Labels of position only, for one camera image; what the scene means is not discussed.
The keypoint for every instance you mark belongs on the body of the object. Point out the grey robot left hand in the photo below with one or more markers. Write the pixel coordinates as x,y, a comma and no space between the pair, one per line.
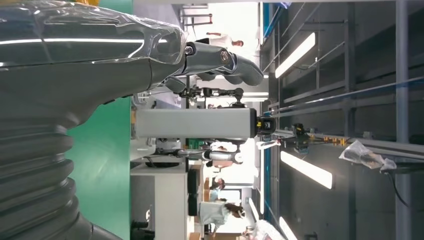
82,66

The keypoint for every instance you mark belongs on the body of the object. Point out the yellow taped cardboard box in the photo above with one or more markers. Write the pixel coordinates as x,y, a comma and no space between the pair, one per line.
86,2

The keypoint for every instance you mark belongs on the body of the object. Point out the standing person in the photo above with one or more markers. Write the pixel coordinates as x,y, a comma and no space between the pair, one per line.
222,39

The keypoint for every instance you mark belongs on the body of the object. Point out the white cabinet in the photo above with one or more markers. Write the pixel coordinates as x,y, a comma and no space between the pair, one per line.
165,202

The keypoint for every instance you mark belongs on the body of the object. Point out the bending person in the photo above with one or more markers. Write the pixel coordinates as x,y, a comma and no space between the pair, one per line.
215,213

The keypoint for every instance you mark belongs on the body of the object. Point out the ceiling light panel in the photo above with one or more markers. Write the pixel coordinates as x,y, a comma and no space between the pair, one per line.
306,169
286,229
294,55

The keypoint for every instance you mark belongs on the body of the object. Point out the clear plastic bag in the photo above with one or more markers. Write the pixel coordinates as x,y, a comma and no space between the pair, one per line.
362,155

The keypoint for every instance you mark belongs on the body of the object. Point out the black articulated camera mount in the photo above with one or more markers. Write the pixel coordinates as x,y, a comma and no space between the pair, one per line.
218,92

